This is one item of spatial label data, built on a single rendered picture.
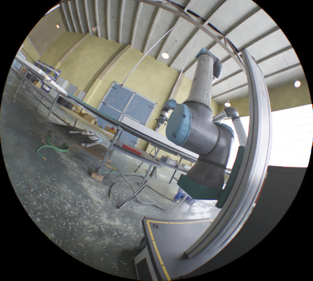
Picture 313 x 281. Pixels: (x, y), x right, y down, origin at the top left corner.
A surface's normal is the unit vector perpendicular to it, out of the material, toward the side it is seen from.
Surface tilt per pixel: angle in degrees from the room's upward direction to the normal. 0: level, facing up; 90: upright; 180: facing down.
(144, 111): 90
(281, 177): 90
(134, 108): 90
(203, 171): 70
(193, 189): 90
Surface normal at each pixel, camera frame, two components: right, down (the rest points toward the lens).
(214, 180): 0.03, -0.57
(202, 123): 0.27, -0.22
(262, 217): -0.88, -0.45
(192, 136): 0.02, 0.29
